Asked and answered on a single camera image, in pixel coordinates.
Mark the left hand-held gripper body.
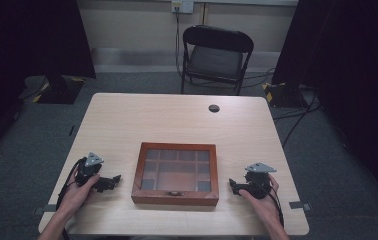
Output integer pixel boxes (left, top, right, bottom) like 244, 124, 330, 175
74, 152, 105, 188

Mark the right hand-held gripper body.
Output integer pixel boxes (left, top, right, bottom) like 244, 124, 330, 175
238, 162, 278, 200

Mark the wooden box with glass lid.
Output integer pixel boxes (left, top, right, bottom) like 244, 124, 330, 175
130, 141, 220, 207

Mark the person's right hand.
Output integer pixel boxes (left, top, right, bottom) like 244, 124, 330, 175
238, 173, 281, 225

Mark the person's left hand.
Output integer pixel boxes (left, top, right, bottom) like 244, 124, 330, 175
56, 168, 101, 214

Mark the grey tape strip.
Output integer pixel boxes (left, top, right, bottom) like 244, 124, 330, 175
288, 200, 312, 212
32, 203, 58, 216

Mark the black stand base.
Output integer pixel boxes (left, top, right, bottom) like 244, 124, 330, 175
262, 81, 315, 109
32, 75, 87, 105

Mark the black curtain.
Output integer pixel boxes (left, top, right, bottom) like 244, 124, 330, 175
271, 0, 378, 214
0, 0, 97, 168

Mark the black folding chair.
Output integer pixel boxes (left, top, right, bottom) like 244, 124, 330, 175
180, 24, 255, 97

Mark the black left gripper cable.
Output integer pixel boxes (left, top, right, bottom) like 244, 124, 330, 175
55, 156, 88, 240

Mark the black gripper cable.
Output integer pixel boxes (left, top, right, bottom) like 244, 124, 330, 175
268, 191, 285, 228
55, 156, 88, 240

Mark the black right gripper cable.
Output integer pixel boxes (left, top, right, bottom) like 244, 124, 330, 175
268, 191, 285, 228

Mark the black floor cable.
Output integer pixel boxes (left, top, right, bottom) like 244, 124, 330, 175
272, 89, 322, 149

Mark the black power cable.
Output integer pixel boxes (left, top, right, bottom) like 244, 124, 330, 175
174, 7, 183, 77

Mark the white wall socket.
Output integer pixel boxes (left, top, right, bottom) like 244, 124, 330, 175
171, 0, 195, 14

